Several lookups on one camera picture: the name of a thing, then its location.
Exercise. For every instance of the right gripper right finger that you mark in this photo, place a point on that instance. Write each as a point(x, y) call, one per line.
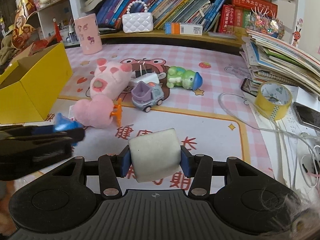
point(199, 167)

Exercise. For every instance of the pink cartoon desk mat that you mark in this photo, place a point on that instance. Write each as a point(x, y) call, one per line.
point(213, 120)

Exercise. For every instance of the stack of booklets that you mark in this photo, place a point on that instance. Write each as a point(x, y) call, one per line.
point(272, 60)

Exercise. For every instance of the blue plastic bag toy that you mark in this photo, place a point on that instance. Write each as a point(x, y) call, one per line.
point(72, 128)

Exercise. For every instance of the pink cylinder pen holder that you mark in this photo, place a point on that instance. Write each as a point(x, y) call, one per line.
point(88, 34)

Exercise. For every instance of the white foam block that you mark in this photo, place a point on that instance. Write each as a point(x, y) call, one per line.
point(156, 155)

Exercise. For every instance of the black smartphone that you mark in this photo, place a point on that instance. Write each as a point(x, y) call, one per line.
point(306, 116)

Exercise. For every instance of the purple grey toy truck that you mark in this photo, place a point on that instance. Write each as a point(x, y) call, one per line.
point(146, 95)

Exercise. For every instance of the orange white medicine box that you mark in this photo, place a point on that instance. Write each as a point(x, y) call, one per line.
point(183, 29)

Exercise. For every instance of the yellow cardboard box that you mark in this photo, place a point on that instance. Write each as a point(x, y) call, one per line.
point(31, 85)

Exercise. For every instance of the pink paw plush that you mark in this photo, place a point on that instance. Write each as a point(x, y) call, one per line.
point(110, 78)

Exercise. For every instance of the pink flamingo plush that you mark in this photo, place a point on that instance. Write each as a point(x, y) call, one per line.
point(99, 112)

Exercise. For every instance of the green frog toy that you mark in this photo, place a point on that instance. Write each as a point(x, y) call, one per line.
point(181, 77)

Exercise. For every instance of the white quilted pearl handbag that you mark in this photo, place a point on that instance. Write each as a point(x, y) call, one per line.
point(138, 22)

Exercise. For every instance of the row of shelf books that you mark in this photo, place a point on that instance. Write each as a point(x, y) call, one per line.
point(221, 16)

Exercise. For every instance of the white charger box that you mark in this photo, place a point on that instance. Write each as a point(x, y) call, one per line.
point(147, 78)

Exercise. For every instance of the red gold paper decoration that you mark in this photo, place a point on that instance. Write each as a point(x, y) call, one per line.
point(22, 29)

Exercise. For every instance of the yellow tape roll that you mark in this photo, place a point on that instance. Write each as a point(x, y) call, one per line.
point(273, 100)

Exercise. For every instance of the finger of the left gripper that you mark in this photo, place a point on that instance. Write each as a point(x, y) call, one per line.
point(48, 132)

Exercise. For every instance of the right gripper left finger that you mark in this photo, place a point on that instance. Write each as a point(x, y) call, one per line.
point(110, 168)

